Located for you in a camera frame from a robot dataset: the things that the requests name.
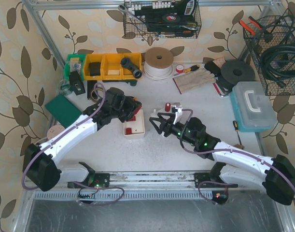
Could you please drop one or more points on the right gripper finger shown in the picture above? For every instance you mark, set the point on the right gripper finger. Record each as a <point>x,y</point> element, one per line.
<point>166,116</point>
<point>158,124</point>

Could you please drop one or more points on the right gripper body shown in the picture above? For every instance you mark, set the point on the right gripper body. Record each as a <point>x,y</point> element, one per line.
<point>165,126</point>

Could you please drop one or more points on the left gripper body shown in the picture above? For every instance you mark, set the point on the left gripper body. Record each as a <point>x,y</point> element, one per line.
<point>132,109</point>

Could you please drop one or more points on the red large spring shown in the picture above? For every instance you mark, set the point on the red large spring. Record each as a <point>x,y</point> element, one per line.
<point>167,107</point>

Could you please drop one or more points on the white spring tray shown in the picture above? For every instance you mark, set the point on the white spring tray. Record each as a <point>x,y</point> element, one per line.
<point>138,126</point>

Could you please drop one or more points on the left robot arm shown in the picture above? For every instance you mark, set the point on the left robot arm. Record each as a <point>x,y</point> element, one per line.
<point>41,161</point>

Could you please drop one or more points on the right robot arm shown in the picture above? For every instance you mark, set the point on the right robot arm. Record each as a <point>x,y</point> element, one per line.
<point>273,176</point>

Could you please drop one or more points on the brown tape roll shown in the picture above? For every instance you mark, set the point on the brown tape roll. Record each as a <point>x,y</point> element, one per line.
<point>96,94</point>

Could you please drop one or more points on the beige work glove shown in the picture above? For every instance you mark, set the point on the beige work glove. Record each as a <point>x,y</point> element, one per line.
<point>193,80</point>

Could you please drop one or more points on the yellow storage bins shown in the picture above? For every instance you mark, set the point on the yellow storage bins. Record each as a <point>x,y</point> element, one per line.
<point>111,69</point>

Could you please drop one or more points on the yellow black screwdriver by toolbox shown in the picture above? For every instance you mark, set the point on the yellow black screwdriver by toolbox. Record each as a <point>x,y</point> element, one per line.
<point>237,131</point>

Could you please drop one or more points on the grey pipe fitting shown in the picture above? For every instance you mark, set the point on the grey pipe fitting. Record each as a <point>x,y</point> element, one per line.
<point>129,65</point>

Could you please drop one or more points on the black box in bin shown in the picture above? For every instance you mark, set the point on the black box in bin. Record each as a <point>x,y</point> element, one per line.
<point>94,68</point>

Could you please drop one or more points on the black battery charger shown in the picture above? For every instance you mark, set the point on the black battery charger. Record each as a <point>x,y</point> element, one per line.
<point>76,83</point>

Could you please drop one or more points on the green foam pad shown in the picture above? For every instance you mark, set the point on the green foam pad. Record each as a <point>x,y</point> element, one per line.
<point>63,110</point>

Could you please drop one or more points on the small yellow black screwdriver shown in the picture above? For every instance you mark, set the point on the small yellow black screwdriver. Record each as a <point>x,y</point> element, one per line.
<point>191,69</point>

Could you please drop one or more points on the glass jar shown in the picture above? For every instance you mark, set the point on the glass jar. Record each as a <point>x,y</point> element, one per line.
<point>65,88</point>

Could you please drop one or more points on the teal clear toolbox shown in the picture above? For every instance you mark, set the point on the teal clear toolbox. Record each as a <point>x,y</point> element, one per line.
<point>252,108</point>

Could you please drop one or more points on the green storage bin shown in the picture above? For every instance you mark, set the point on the green storage bin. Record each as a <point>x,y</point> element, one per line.
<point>74,62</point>

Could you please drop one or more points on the black brush with sponge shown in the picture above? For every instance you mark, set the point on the black brush with sponge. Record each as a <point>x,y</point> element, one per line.
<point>215,66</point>

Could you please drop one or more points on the black foam disc spool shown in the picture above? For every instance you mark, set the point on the black foam disc spool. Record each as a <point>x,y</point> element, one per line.
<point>234,71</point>

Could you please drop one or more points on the round sanding disc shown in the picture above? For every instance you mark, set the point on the round sanding disc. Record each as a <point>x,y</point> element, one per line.
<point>54,131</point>

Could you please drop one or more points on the white four-peg base plate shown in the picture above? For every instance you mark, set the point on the white four-peg base plate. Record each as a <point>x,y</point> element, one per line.
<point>170,128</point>

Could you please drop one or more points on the white cable spool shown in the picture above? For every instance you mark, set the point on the white cable spool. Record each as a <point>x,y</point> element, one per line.
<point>158,65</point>

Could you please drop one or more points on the aluminium rail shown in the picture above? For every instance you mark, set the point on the aluminium rail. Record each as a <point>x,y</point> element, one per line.
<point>151,180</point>

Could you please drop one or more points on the wire basket with tools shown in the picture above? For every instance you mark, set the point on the wire basket with tools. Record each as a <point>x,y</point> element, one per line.
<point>161,19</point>

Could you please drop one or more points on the orange handled pliers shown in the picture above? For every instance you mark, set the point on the orange handled pliers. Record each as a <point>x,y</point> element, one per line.
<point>248,28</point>

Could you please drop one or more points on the wire basket with hoses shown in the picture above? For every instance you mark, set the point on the wire basket with hoses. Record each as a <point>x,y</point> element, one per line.
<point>273,52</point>

